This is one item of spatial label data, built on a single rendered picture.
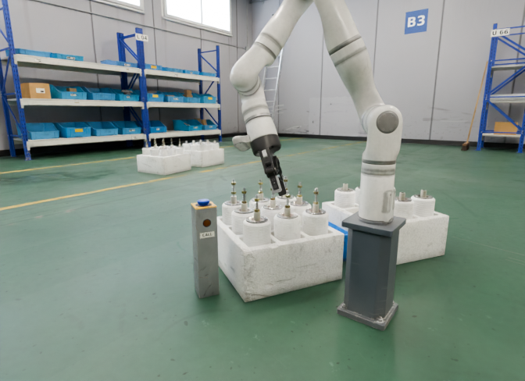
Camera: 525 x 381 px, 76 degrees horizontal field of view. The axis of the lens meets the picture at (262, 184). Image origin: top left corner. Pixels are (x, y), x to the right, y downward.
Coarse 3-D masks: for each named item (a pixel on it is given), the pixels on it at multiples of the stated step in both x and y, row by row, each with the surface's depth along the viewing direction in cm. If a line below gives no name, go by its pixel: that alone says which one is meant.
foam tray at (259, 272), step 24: (240, 240) 114; (288, 240) 114; (312, 240) 116; (336, 240) 120; (240, 264) 110; (264, 264) 109; (288, 264) 113; (312, 264) 118; (336, 264) 122; (240, 288) 112; (264, 288) 111; (288, 288) 115
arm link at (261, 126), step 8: (256, 120) 83; (264, 120) 83; (272, 120) 85; (248, 128) 84; (256, 128) 83; (264, 128) 83; (272, 128) 84; (240, 136) 83; (248, 136) 85; (256, 136) 83; (240, 144) 85; (248, 144) 87
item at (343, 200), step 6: (336, 192) 156; (342, 192) 154; (348, 192) 154; (354, 192) 155; (336, 198) 157; (342, 198) 154; (348, 198) 154; (354, 198) 156; (336, 204) 157; (342, 204) 155; (348, 204) 154; (354, 204) 156
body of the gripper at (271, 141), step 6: (258, 138) 82; (264, 138) 82; (270, 138) 82; (276, 138) 83; (252, 144) 84; (258, 144) 82; (264, 144) 82; (270, 144) 82; (276, 144) 83; (252, 150) 84; (258, 150) 83; (270, 150) 83; (276, 150) 86; (258, 156) 87
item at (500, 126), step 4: (496, 124) 547; (500, 124) 543; (504, 124) 540; (508, 124) 538; (512, 124) 534; (516, 124) 532; (496, 128) 547; (500, 128) 544; (504, 128) 541; (508, 128) 538; (512, 128) 535; (516, 128) 532
